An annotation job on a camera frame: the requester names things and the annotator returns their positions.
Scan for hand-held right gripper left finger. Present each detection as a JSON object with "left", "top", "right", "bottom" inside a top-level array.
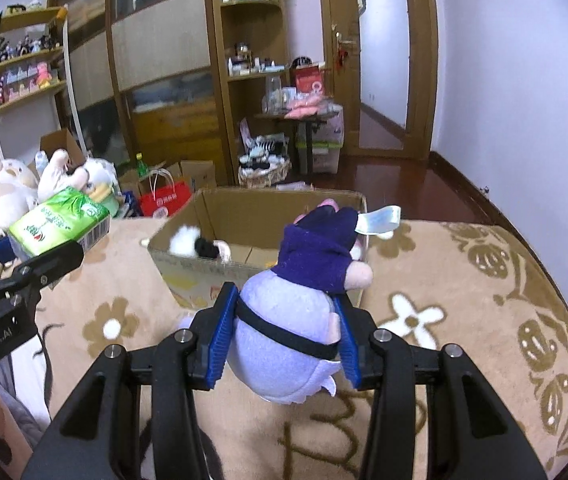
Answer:
[{"left": 21, "top": 281, "right": 240, "bottom": 480}]

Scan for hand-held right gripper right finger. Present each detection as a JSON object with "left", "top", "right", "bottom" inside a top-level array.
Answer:
[{"left": 334, "top": 296, "right": 550, "bottom": 480}]

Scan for green tissue packet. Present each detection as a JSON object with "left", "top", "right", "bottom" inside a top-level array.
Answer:
[{"left": 8, "top": 186, "right": 111, "bottom": 258}]

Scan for purple plush toy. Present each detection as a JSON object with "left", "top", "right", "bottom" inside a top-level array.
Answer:
[{"left": 226, "top": 199, "right": 402, "bottom": 406}]

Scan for printed cardboard box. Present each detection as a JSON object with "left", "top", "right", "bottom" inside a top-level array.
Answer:
[{"left": 146, "top": 187, "right": 369, "bottom": 311}]

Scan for white black plush toy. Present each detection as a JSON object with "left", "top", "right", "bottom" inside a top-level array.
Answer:
[{"left": 169, "top": 225, "right": 232, "bottom": 263}]

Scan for green yellow toy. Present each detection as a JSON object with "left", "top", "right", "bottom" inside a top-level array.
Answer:
[{"left": 86, "top": 182, "right": 124, "bottom": 218}]

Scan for person's white grey clothing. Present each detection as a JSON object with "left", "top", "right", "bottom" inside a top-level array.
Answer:
[{"left": 0, "top": 325, "right": 57, "bottom": 441}]

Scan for pink white bunny plush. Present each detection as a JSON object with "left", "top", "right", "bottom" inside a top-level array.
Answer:
[{"left": 34, "top": 149, "right": 90, "bottom": 203}]

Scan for white fluffy plush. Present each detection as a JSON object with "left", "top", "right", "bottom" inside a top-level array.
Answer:
[{"left": 81, "top": 157, "right": 120, "bottom": 196}]

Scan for open brown cardboard box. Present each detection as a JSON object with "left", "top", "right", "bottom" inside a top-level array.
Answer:
[{"left": 39, "top": 128, "right": 87, "bottom": 166}]

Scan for brown floral blanket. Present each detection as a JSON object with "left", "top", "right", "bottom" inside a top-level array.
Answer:
[{"left": 29, "top": 217, "right": 568, "bottom": 480}]

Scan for flat brown cardboard boxes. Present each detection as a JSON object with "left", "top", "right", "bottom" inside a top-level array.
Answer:
[{"left": 119, "top": 160, "right": 217, "bottom": 196}]

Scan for basket of plush toys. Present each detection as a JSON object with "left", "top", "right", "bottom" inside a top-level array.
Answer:
[{"left": 238, "top": 152, "right": 292, "bottom": 188}]

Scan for white curved pole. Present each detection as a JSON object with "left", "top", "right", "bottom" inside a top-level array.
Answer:
[{"left": 59, "top": 7, "right": 90, "bottom": 156}]

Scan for row of pink figurine boxes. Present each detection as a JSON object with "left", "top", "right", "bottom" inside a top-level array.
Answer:
[{"left": 0, "top": 62, "right": 62, "bottom": 106}]

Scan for small pink shelf plush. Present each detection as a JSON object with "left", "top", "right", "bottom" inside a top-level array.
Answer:
[{"left": 34, "top": 62, "right": 56, "bottom": 87}]

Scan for clear plastic storage box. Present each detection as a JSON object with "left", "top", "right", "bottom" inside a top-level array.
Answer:
[{"left": 309, "top": 105, "right": 345, "bottom": 175}]

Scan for small dark side table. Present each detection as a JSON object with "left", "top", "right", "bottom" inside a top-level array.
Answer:
[{"left": 254, "top": 110, "right": 340, "bottom": 173}]

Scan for row of dark figurines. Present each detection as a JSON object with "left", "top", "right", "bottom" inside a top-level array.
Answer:
[{"left": 0, "top": 32, "right": 62, "bottom": 61}]

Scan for wooden corner shelf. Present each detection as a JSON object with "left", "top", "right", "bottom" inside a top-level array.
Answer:
[{"left": 204, "top": 0, "right": 295, "bottom": 188}]

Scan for wooden wardrobe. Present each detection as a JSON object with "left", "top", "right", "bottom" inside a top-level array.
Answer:
[{"left": 46, "top": 0, "right": 225, "bottom": 188}]

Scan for pink packets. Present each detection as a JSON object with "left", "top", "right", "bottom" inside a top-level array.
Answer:
[{"left": 284, "top": 95, "right": 325, "bottom": 120}]

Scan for clear jar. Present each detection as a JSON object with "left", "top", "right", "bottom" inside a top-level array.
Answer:
[{"left": 263, "top": 75, "right": 285, "bottom": 113}]

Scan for wooden door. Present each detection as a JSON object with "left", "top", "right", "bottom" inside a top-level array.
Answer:
[{"left": 316, "top": 0, "right": 440, "bottom": 161}]

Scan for orange red paper bag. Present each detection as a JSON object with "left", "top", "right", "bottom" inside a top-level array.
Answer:
[{"left": 291, "top": 66, "right": 326, "bottom": 98}]

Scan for red paper bag white handles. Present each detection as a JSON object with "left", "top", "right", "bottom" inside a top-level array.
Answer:
[{"left": 139, "top": 169, "right": 195, "bottom": 218}]

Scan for wooden wall shelf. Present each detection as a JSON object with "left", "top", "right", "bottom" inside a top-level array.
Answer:
[{"left": 0, "top": 5, "right": 72, "bottom": 116}]

